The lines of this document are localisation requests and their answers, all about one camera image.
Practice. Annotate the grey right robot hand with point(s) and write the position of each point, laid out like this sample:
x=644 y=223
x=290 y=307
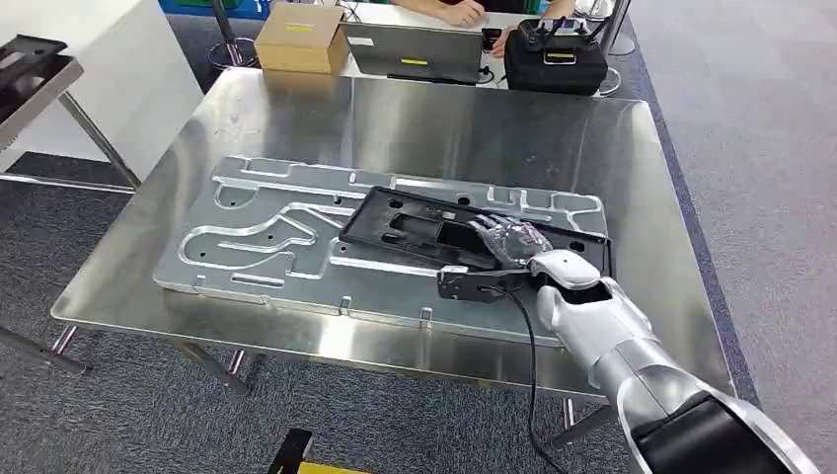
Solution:
x=513 y=239

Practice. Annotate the long black plastic part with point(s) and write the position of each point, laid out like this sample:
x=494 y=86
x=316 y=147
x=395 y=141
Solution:
x=373 y=229

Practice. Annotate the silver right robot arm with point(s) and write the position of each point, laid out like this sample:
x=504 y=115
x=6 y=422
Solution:
x=628 y=353

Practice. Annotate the stainless steel table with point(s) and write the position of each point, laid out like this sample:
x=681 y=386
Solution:
x=458 y=131

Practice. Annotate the black carry case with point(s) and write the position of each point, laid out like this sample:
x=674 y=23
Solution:
x=556 y=75

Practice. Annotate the person's left hand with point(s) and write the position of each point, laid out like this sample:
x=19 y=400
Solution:
x=502 y=42

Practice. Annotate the person's hand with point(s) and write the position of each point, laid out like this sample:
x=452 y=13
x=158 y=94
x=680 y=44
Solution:
x=502 y=42
x=465 y=13

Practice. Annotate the black phone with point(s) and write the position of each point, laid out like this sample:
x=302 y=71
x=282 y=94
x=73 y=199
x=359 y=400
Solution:
x=492 y=39

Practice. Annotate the grey laptop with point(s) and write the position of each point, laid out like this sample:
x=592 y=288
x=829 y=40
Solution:
x=418 y=52

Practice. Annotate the black remote controller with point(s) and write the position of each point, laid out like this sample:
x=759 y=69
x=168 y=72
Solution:
x=559 y=33

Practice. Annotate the person's right hand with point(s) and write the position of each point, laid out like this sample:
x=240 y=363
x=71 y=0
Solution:
x=465 y=13

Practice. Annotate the machined metal fixture plate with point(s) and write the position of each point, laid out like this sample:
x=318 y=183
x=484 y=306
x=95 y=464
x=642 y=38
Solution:
x=261 y=261

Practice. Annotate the white desk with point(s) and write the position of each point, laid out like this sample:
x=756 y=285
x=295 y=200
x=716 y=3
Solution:
x=379 y=12

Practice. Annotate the brown cardboard box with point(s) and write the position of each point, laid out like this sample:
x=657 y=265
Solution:
x=297 y=39

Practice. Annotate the blue box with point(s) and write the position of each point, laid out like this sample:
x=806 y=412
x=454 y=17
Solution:
x=248 y=8

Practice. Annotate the grey metal side table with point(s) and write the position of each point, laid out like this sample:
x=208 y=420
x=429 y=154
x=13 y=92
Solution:
x=39 y=98

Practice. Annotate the black wrist bracket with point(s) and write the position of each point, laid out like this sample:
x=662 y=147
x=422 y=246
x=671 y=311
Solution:
x=464 y=288

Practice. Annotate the chrome stanchion post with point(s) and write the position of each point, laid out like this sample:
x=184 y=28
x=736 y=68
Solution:
x=618 y=26

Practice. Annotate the black stanchion post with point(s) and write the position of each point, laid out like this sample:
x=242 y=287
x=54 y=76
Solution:
x=225 y=26

